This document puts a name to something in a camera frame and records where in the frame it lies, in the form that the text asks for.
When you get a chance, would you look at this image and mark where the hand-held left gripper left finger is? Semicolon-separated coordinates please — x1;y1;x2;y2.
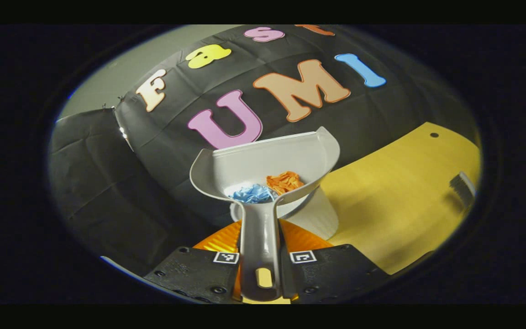
143;219;244;304

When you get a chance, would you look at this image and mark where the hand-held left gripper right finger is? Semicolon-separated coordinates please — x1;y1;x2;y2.
278;218;392;304

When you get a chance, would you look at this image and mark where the white garbage bin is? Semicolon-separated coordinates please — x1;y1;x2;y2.
230;186;339;241

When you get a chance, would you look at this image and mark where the blue paper scrap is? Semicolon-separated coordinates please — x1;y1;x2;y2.
229;184;278;204

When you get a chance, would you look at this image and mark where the orange paper scrap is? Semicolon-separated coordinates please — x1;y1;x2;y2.
266;171;305;196

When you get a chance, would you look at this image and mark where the grey dustpan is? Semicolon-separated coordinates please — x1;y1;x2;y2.
189;127;340;302

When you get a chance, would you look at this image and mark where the small grey broom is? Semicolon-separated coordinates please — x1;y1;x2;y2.
448;171;477;210

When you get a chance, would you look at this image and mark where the black backdrop cloth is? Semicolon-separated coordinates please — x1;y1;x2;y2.
48;24;473;275

